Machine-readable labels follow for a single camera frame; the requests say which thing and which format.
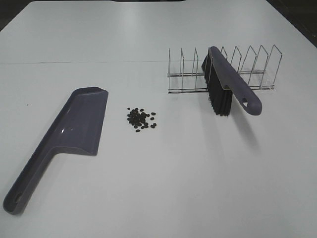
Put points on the pile of coffee beans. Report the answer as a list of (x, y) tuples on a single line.
[(139, 119)]

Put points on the purple brush black bristles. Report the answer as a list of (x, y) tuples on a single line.
[(223, 83)]

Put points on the purple plastic dustpan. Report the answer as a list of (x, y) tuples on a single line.
[(76, 130)]

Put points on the chrome wire dish rack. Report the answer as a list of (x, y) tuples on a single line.
[(257, 67)]

